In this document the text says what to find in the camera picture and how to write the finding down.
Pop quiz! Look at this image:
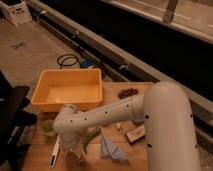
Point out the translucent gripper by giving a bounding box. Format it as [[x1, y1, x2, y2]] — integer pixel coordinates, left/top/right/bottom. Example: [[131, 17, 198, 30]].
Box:
[[66, 146, 84, 164]]

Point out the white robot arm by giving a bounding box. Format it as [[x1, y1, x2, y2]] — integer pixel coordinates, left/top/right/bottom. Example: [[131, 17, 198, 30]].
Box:
[[53, 81, 201, 171]]

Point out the green chili pepper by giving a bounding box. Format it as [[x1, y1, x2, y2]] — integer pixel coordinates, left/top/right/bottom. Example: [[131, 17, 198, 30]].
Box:
[[82, 127, 101, 152]]

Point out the blue folded cloth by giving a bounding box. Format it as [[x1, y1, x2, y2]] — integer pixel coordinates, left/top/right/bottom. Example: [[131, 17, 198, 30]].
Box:
[[100, 136, 128, 163]]

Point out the green plastic cup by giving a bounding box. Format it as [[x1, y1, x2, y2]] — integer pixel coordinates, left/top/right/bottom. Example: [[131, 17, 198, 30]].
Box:
[[42, 120, 56, 137]]

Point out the yellow banana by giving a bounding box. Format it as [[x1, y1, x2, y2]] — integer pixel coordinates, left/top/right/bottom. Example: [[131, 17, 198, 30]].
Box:
[[115, 122, 122, 131]]

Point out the yellow plastic bin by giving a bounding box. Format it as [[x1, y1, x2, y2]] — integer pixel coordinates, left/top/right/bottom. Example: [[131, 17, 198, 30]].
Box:
[[31, 69, 103, 112]]

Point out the bunch of dark grapes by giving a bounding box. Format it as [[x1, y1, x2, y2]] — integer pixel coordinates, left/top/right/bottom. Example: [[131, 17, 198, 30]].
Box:
[[118, 88, 139, 99]]

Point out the black chair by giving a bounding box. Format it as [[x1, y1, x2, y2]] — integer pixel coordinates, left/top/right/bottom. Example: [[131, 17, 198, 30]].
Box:
[[0, 70, 37, 171]]

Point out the blue device on floor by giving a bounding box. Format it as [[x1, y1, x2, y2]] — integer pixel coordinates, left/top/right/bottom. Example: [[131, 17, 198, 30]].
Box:
[[80, 59, 94, 69]]

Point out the white cardboard box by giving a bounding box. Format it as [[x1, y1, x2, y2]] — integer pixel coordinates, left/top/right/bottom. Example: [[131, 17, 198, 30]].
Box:
[[0, 0, 32, 27]]

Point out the black coiled cable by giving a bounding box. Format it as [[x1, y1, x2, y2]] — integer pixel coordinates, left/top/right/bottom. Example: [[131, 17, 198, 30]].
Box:
[[56, 53, 81, 70]]

